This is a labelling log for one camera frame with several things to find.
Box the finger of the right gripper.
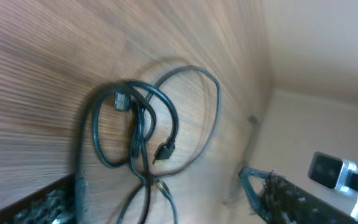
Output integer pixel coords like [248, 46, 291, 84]
[238, 166, 358, 224]

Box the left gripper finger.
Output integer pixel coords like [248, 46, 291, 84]
[0, 174, 76, 224]

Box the black cable bundle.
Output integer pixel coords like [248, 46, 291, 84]
[73, 65, 223, 224]

